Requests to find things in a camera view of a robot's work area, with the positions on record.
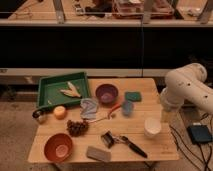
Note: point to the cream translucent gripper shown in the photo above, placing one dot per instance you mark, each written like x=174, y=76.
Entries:
x=168, y=116

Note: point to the green sponge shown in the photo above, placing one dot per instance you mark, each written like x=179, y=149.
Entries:
x=133, y=96

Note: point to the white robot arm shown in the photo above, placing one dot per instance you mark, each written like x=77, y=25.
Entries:
x=185, y=83

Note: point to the purple bowl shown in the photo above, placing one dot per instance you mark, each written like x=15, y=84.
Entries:
x=106, y=93

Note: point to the red bowl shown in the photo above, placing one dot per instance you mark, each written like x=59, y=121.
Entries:
x=58, y=148

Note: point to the white cup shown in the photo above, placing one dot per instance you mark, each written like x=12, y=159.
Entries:
x=152, y=127

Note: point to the wooden table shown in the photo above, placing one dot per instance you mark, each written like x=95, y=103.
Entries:
x=161, y=148

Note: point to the black binder clip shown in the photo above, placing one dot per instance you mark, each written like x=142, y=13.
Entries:
x=108, y=139

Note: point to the light blue cloth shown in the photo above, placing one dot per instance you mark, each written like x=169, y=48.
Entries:
x=89, y=108

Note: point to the grey rectangular block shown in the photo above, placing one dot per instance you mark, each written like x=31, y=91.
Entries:
x=98, y=154

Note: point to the bunch of dark grapes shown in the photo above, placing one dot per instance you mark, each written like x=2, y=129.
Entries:
x=77, y=128

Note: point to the green plastic tray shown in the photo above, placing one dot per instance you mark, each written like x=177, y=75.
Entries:
x=50, y=90

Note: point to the metal measuring cup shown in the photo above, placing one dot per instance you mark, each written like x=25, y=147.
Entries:
x=41, y=115

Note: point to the black handled tool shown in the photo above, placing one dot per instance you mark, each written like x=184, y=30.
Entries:
x=131, y=145

